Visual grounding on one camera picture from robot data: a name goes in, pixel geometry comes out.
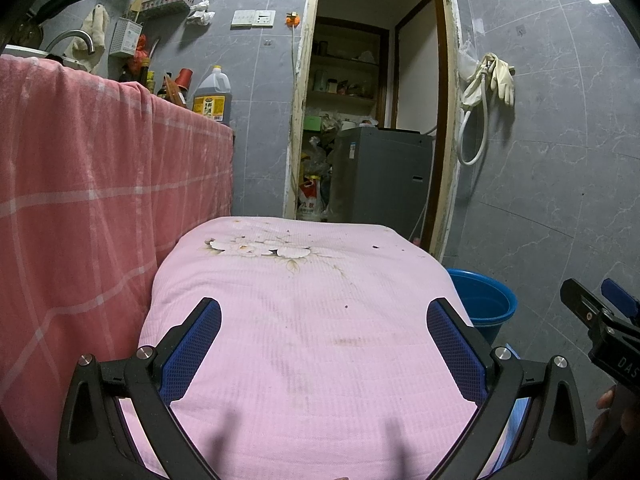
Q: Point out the red cup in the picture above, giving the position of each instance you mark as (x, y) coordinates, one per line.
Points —
(184, 79)

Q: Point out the red plastic bag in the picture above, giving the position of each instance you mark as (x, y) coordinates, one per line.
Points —
(139, 52)

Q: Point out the metal wall rack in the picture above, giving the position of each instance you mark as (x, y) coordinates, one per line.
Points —
(165, 6)

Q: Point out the wooden door frame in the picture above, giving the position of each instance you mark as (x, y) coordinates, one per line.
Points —
(447, 135)

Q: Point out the beige hanging towel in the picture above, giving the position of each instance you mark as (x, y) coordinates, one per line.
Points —
(92, 35)

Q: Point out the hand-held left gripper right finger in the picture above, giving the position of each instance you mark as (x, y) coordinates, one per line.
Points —
(455, 350)

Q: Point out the wooden spatula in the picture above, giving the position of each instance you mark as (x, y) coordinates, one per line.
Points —
(140, 2)

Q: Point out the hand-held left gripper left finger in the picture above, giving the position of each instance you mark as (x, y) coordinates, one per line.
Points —
(192, 350)

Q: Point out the pink checked cloth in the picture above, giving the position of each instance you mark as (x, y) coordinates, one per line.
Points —
(90, 210)

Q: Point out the crumpled white bag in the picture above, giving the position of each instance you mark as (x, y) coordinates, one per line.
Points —
(200, 12)

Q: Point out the blue plastic basin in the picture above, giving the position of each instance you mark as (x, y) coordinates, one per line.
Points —
(487, 305)

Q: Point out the white red rice bag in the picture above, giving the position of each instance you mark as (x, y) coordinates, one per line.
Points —
(310, 202)

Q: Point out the cream rubber glove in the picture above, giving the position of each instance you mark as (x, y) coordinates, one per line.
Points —
(502, 80)
(472, 90)

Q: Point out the large cooking oil jug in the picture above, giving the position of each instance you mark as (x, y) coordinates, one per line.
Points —
(212, 100)

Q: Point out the grey washing machine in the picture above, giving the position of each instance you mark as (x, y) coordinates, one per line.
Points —
(380, 185)

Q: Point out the person's right hand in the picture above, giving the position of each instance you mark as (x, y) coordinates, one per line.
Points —
(606, 400)

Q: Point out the pink quilted blanket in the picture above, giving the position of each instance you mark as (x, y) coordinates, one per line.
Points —
(310, 310)

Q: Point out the dark sauce bottle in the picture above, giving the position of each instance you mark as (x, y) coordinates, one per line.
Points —
(144, 72)
(164, 87)

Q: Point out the white wall switch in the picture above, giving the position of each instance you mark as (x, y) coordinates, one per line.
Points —
(242, 19)

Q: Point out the metal faucet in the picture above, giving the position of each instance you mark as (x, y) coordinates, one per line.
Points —
(72, 35)

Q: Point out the orange wall hook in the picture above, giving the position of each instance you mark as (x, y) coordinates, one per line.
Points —
(292, 19)

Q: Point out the wooden shelf cabinet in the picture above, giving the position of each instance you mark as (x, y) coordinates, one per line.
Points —
(345, 60)

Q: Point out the white control panel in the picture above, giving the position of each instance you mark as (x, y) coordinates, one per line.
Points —
(264, 18)

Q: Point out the green box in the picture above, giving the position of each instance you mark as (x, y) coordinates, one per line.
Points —
(312, 124)

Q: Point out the white sink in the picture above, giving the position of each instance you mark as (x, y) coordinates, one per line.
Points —
(30, 52)

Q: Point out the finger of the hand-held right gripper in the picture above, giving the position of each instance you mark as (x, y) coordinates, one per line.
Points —
(622, 297)
(582, 300)

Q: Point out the clear plastic bag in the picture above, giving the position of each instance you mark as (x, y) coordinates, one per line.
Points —
(467, 60)

